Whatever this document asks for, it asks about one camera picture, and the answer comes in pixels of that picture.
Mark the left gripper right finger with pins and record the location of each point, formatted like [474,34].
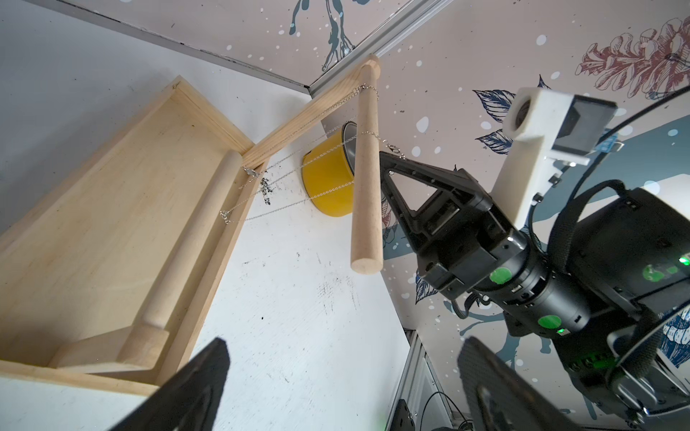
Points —
[501,400]

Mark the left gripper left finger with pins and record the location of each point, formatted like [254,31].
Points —
[190,399]

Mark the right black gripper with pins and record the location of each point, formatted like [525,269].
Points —
[466,246]

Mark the wooden jewelry display stand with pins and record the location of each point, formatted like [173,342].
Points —
[107,282]

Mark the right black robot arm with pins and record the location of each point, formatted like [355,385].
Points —
[614,274]

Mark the yellow pot with black lid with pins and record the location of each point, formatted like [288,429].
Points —
[328,172]

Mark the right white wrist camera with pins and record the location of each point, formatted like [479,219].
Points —
[545,127]

